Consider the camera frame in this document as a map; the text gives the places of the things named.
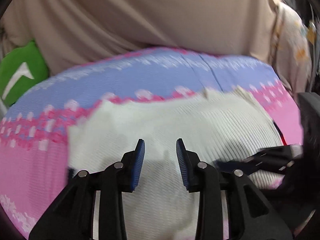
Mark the white red black knit sweater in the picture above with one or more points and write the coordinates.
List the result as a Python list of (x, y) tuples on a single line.
[(160, 125)]

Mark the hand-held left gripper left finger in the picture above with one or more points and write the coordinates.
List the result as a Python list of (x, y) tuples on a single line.
[(137, 166)]

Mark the pink floral bedsheet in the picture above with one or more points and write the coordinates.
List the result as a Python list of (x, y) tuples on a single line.
[(30, 170)]

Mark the green pillow with white mark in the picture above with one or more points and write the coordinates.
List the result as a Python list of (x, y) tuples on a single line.
[(23, 75)]

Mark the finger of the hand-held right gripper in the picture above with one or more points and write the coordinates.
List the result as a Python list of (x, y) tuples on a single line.
[(310, 115), (270, 158)]

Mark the cream floral cloth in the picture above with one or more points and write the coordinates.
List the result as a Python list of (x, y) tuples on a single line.
[(292, 50)]

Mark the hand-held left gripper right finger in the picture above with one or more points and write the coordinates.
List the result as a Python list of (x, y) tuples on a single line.
[(182, 166)]

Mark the beige draped cloth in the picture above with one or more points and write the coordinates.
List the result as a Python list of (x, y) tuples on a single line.
[(140, 15)]

